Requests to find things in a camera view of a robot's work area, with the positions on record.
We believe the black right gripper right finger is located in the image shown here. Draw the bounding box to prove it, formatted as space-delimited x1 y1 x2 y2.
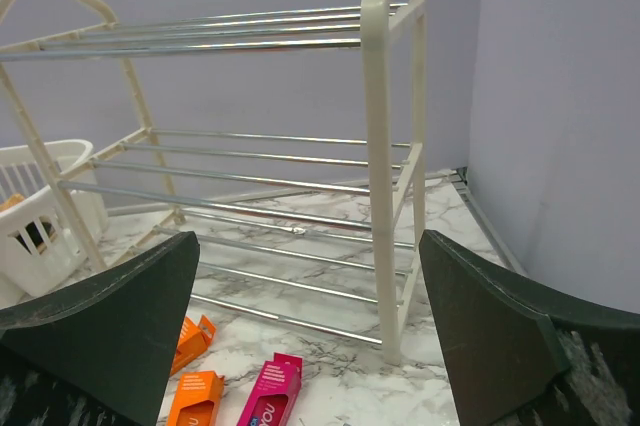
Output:
419 230 639 425

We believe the pink toothpaste box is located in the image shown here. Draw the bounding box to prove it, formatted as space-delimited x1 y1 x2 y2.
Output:
237 353 304 426

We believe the white plastic basket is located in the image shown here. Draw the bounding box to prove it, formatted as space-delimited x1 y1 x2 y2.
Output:
1 139 108 309

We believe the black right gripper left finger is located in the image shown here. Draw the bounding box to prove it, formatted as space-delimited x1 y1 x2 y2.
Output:
1 232 200 425

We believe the orange toothpaste box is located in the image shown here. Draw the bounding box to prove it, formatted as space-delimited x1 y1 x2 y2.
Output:
170 315 216 376
167 371 225 426

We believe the cream metal shelf rack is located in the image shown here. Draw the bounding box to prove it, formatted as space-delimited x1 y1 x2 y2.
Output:
0 0 429 366

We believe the woven orange conical hat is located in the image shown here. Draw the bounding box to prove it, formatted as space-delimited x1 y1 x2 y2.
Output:
0 193 25 214

